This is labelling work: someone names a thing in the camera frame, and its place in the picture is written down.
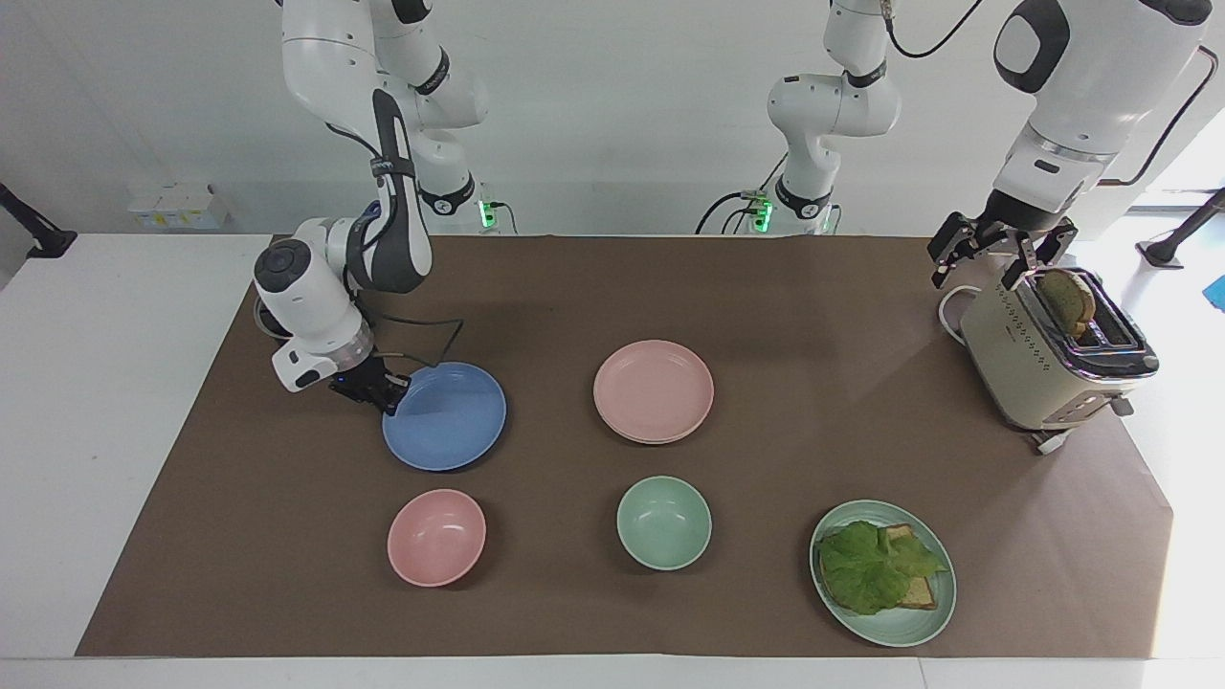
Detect cream toaster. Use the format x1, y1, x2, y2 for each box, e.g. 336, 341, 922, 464
957, 268, 1161, 456

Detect pink plate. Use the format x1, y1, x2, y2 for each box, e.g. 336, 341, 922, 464
593, 340, 715, 441

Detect toast slice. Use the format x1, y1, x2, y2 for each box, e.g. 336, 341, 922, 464
831, 522, 940, 611

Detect black stand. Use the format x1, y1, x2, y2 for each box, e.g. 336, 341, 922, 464
0, 182, 78, 260
1136, 187, 1225, 269

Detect green bowl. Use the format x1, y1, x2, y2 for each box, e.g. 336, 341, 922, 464
616, 476, 713, 572

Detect white toaster cable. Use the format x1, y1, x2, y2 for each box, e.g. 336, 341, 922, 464
937, 284, 983, 345

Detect pink bowl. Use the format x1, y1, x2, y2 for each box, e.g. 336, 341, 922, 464
387, 489, 487, 588

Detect brown bread slice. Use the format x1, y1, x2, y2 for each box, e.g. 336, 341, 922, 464
1037, 269, 1098, 337

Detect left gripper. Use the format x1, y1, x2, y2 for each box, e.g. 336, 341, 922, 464
926, 189, 1080, 292

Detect blue plate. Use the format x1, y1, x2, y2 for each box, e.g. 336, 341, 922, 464
382, 361, 508, 473

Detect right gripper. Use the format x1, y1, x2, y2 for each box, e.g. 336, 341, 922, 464
330, 353, 413, 417

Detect green plate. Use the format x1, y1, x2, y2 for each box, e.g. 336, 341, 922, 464
810, 500, 957, 648

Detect green lettuce leaf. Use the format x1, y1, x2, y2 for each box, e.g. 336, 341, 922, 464
818, 521, 949, 616

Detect white boxes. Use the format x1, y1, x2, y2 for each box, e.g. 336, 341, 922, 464
127, 181, 236, 231

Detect beige plate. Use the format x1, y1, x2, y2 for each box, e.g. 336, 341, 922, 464
599, 410, 713, 446

